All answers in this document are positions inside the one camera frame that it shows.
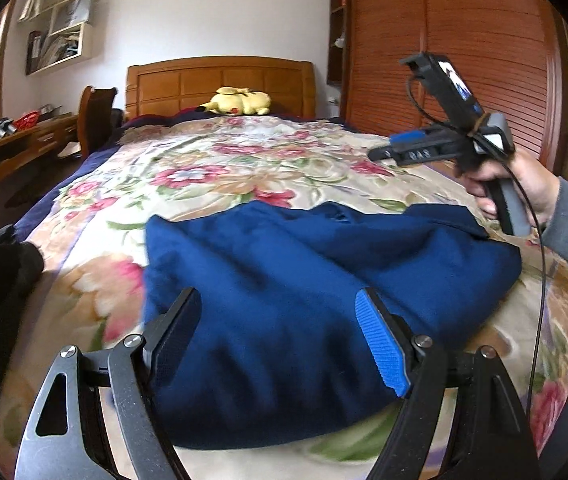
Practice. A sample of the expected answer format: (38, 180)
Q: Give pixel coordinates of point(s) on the navy blue suit jacket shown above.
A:
(278, 355)

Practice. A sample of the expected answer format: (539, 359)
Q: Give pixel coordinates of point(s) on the yellow plush toy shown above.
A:
(230, 101)

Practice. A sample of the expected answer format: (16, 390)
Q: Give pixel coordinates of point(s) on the wooden bed headboard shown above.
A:
(168, 87)

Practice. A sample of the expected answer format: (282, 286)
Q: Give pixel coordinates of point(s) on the red basket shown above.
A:
(27, 121)

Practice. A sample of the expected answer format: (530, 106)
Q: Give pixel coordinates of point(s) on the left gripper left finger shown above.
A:
(92, 400)

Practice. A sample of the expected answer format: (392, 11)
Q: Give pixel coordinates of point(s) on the wooden desk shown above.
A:
(31, 144)

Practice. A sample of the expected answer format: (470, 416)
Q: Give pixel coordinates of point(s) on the louvered wooden wardrobe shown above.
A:
(508, 51)

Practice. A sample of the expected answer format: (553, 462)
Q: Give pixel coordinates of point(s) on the person's right hand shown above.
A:
(535, 186)

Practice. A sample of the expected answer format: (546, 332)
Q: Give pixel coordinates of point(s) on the white wall shelf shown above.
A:
(59, 34)

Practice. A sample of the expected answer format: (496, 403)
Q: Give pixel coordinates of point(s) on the wooden chair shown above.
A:
(93, 125)

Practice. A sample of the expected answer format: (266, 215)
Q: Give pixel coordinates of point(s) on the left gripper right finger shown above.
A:
(489, 435)

